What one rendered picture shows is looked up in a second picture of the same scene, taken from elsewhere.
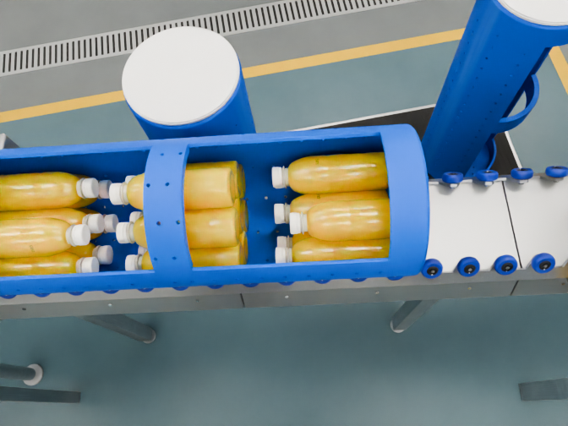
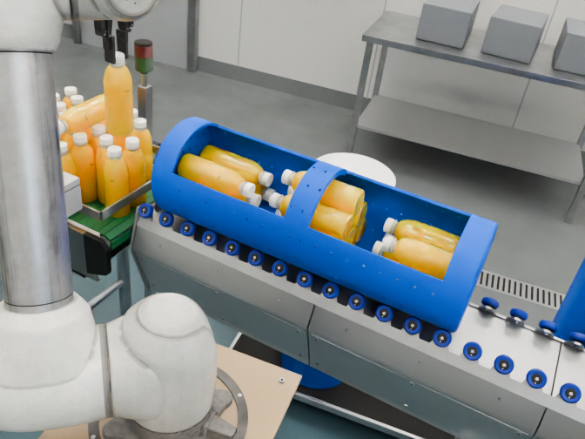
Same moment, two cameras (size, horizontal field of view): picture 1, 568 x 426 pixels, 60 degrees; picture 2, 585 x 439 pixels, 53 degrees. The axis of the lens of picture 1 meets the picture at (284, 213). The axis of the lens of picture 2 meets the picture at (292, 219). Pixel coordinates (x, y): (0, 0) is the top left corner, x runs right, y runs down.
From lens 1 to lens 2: 0.89 m
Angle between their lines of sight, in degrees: 35
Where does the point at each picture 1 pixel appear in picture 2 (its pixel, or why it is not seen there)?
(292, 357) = not seen: outside the picture
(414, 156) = (489, 225)
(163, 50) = (349, 160)
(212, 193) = (347, 193)
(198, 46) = (373, 168)
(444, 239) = (493, 350)
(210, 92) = not seen: hidden behind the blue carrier
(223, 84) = not seen: hidden behind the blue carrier
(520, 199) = (571, 359)
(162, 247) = (300, 200)
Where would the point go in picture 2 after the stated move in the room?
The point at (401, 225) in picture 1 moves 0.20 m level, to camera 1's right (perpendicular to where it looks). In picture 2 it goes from (461, 253) to (554, 282)
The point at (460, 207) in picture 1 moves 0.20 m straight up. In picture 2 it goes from (516, 340) to (544, 280)
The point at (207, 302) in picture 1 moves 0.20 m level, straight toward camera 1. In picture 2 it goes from (284, 306) to (308, 361)
